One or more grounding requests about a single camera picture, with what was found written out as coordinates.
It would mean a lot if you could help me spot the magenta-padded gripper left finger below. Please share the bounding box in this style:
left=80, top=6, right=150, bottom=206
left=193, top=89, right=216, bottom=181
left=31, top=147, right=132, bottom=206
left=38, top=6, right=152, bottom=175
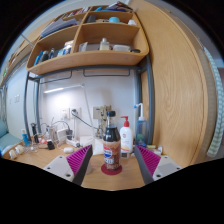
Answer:
left=43, top=143, right=94, bottom=187

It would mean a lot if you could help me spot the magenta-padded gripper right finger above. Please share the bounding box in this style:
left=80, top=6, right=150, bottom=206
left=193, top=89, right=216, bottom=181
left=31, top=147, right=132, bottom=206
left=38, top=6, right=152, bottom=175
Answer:
left=133, top=144, right=183, bottom=186

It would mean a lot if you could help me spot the cola bottle with black cap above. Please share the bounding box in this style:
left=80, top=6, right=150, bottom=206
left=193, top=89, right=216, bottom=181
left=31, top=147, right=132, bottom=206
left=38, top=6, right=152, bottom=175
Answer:
left=102, top=110, right=123, bottom=172

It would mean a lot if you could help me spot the pink white packet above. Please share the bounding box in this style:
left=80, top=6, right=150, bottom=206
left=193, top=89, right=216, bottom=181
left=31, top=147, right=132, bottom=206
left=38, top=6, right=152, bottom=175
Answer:
left=146, top=143, right=164, bottom=156

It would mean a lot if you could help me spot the white tissue pack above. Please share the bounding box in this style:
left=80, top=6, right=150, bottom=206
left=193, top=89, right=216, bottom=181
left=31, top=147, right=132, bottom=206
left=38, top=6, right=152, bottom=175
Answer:
left=79, top=134, right=104, bottom=156

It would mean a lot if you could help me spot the blue spray bottle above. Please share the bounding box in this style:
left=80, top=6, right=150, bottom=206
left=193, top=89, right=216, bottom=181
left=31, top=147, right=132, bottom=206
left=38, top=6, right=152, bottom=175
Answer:
left=133, top=102, right=148, bottom=148

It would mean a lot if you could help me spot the white power strip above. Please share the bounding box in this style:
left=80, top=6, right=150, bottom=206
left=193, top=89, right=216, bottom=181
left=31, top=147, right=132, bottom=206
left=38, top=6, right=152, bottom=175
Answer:
left=54, top=128, right=74, bottom=144

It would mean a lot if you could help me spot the white red-pump lotion bottle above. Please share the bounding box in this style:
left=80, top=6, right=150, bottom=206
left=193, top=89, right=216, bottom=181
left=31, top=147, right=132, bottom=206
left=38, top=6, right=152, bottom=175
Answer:
left=119, top=115, right=134, bottom=159

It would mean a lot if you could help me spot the small black box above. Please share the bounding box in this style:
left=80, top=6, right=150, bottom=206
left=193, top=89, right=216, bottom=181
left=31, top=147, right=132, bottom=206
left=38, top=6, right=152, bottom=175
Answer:
left=46, top=139, right=56, bottom=151

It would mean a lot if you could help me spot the flat round red coaster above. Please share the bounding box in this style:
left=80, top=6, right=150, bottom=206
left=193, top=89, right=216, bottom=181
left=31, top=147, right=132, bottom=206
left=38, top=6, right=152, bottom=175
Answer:
left=100, top=162, right=123, bottom=176

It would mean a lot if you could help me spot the black electric shaver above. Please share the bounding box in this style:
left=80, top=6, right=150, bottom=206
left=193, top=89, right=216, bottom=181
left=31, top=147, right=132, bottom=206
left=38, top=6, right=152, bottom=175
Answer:
left=30, top=122, right=40, bottom=144

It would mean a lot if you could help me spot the small blue tube bottle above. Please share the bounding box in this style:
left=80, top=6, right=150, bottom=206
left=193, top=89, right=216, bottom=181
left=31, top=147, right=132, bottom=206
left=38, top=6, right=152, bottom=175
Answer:
left=21, top=129, right=30, bottom=146

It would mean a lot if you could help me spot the teal chair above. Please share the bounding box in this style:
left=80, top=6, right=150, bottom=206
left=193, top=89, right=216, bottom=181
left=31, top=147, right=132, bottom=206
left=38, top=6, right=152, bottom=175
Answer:
left=0, top=118, right=23, bottom=154

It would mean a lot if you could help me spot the wooden wardrobe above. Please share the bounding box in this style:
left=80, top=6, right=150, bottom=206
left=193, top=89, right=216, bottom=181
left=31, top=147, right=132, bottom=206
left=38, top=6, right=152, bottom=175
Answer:
left=128, top=0, right=218, bottom=168

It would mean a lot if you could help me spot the green striped hanging towel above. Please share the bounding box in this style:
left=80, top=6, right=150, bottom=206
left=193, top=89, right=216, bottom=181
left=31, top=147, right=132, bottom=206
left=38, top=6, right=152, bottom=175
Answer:
left=203, top=46, right=224, bottom=158

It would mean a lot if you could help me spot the wooden shelf unit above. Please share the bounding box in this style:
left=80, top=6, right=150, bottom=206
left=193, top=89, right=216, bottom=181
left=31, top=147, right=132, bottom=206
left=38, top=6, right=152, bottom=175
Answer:
left=25, top=1, right=150, bottom=76

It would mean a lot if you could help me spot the white wall socket panel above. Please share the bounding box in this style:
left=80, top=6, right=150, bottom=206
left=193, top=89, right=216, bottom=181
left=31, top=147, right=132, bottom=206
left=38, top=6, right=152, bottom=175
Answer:
left=60, top=107, right=82, bottom=120

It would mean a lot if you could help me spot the grey metal frame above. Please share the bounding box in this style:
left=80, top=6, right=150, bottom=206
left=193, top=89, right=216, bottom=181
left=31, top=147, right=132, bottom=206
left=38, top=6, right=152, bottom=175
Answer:
left=23, top=54, right=156, bottom=146

